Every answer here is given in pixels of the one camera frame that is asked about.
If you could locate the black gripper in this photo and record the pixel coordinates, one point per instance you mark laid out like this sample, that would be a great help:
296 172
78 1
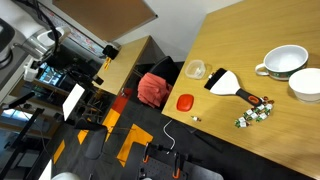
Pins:
60 61

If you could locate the small sweet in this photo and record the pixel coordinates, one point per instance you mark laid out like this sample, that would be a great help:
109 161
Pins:
196 118

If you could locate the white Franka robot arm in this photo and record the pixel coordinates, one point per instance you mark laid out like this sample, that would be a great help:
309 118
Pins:
29 46

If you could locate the orange lunchbox lid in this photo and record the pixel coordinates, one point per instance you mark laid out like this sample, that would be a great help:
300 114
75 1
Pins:
185 102

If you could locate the clear plastic lunchbox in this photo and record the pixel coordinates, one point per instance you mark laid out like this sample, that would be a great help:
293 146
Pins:
195 69

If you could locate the green white wrapped sweet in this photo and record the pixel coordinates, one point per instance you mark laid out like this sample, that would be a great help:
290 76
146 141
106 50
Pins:
248 112
241 124
263 116
254 116
260 107
241 119
268 106

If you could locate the red wrapped sweet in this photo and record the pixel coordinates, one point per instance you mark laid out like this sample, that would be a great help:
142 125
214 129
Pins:
271 101

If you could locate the white flat panel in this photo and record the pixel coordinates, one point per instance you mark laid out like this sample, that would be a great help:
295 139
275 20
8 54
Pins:
72 101

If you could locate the yellow clamp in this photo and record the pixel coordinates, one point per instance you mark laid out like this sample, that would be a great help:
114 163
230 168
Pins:
107 63

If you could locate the computer monitor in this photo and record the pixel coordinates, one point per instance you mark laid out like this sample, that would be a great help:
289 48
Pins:
50 76

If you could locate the small wooden desk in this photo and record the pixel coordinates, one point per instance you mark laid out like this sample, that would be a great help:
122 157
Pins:
123 68

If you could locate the brown cork board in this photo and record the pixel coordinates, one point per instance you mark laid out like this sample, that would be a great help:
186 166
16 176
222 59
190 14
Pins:
103 16

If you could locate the dark grey stool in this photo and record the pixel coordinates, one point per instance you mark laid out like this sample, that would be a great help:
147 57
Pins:
95 140

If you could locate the red cloth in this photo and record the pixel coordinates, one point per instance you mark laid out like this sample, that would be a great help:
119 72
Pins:
153 90

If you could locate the black chair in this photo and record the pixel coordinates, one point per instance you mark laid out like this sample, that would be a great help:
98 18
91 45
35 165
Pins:
165 68

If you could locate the black tripod stand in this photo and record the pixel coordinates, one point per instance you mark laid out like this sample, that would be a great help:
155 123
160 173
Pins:
20 133

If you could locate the black orange clamp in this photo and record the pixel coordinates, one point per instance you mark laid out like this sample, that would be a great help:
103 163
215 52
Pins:
145 155
176 166

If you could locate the black perforated board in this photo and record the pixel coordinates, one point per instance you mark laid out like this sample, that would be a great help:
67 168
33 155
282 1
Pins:
163 168

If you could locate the white mug with green band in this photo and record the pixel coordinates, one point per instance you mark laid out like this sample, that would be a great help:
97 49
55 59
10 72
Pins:
285 61

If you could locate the white bowl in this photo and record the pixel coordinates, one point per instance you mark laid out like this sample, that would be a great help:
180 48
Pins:
306 84

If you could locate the black camera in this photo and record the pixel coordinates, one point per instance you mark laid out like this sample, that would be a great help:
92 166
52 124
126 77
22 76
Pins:
110 51

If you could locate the printed wall poster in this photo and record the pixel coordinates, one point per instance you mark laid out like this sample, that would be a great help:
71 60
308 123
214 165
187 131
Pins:
78 35

